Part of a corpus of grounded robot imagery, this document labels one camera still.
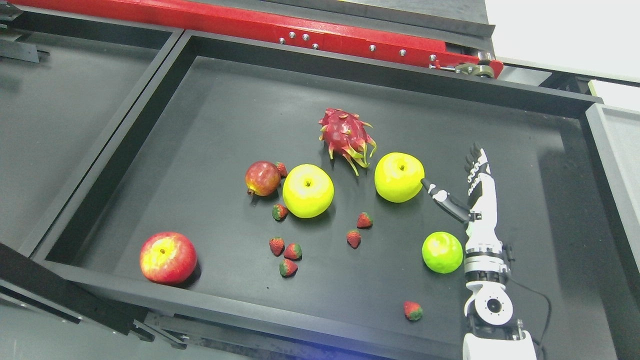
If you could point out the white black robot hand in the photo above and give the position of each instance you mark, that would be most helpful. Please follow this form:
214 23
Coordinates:
480 214

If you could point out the green apple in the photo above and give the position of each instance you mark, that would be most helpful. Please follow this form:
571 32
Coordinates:
442 252

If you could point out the yellow apple right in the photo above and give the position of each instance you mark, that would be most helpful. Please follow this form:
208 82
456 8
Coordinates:
398 177

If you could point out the yellow apple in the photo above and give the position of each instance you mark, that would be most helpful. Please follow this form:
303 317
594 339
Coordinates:
398 177
308 191

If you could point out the yellow apple left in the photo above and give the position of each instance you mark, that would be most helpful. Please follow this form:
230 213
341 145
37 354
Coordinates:
308 191

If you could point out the black shelf tray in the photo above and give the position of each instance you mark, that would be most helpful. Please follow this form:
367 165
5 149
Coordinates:
338 207

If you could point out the red shelf beam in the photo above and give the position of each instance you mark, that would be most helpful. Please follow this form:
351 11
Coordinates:
425 52

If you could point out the red apple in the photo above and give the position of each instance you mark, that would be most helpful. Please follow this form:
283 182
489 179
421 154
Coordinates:
168 258

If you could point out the strawberry centre upper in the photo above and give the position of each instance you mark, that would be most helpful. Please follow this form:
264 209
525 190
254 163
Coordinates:
364 221

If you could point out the strawberry front right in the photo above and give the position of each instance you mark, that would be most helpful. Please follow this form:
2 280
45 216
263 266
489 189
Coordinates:
413 311

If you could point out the strawberry centre lower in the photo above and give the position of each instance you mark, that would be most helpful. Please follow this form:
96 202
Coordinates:
353 238

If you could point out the pink dragon fruit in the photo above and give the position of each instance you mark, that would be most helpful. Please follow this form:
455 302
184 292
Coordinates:
345 134

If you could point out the strawberry cluster right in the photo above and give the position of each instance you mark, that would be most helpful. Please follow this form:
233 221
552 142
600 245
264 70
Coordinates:
293 252

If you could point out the strawberry cluster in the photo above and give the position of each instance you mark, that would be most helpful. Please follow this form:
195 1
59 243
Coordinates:
287 268
293 252
277 245

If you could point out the strawberry cluster bottom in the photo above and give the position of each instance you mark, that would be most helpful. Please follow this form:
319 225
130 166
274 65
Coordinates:
287 268

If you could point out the strawberry below pomegranate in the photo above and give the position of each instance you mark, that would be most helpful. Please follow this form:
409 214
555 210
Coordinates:
279 212

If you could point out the strawberry near pomegranate top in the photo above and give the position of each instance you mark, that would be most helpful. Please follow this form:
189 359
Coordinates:
283 171

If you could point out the strawberry cluster left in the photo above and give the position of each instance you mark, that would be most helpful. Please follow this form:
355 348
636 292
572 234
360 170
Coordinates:
277 245

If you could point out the dark red pomegranate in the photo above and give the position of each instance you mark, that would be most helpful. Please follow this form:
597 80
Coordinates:
262 178

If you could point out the black shelf frame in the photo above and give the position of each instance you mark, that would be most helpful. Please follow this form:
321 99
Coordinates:
55 115

